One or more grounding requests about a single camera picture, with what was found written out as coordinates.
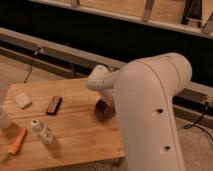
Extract orange handled tool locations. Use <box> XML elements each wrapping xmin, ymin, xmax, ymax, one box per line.
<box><xmin>0</xmin><ymin>128</ymin><xmax>27</xmax><ymax>163</ymax></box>

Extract black cable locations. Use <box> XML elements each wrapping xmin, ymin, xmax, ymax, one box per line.
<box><xmin>183</xmin><ymin>99</ymin><xmax>213</xmax><ymax>143</ymax></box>
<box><xmin>23</xmin><ymin>46</ymin><xmax>44</xmax><ymax>84</ymax></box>

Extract black cable left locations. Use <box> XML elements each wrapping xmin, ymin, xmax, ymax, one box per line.
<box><xmin>23</xmin><ymin>46</ymin><xmax>44</xmax><ymax>84</ymax></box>

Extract black cable right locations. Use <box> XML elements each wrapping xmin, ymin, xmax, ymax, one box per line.
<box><xmin>183</xmin><ymin>99</ymin><xmax>213</xmax><ymax>143</ymax></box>

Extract white cup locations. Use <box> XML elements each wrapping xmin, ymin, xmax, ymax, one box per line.
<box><xmin>0</xmin><ymin>106</ymin><xmax>12</xmax><ymax>129</ymax></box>

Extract black orange rectangular box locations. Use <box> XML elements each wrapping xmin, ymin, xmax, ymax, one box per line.
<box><xmin>46</xmin><ymin>96</ymin><xmax>62</xmax><ymax>115</ymax></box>

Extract white sponge block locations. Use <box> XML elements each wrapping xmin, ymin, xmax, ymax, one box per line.
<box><xmin>14</xmin><ymin>93</ymin><xmax>32</xmax><ymax>109</ymax></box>

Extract clear plastic bottle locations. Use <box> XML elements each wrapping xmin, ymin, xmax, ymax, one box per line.
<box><xmin>30</xmin><ymin>119</ymin><xmax>54</xmax><ymax>144</ymax></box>

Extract wooden table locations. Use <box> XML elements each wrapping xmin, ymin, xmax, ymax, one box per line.
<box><xmin>0</xmin><ymin>79</ymin><xmax>124</xmax><ymax>171</ymax></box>

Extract dark purple ceramic bowl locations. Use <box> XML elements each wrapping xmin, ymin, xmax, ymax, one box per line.
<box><xmin>95</xmin><ymin>99</ymin><xmax>115</xmax><ymax>122</ymax></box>

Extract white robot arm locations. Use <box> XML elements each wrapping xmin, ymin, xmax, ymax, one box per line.
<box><xmin>86</xmin><ymin>53</ymin><xmax>192</xmax><ymax>171</ymax></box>

